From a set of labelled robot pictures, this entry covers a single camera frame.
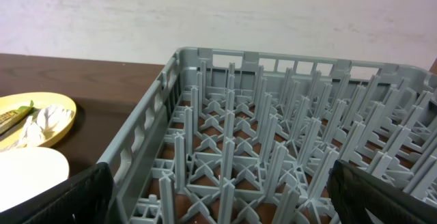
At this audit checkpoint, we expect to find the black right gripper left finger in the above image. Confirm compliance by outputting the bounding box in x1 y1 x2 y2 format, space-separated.
1 162 113 224

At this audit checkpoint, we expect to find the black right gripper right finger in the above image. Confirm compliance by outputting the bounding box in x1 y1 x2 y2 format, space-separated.
327 160 436 223

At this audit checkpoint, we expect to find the pale pink bowl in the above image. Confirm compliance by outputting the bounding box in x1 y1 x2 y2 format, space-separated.
1 147 70 212

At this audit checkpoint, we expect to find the white tissue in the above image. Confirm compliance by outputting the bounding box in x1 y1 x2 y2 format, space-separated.
1 104 74 151

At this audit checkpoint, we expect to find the yellow round plate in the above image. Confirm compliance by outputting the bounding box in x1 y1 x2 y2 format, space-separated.
1 92 76 149

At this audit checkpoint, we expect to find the green snack wrapper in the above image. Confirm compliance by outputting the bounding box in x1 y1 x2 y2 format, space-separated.
0 100 33 134

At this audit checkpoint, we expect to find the grey plastic dishwasher rack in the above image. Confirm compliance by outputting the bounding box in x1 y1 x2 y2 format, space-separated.
101 48 436 223

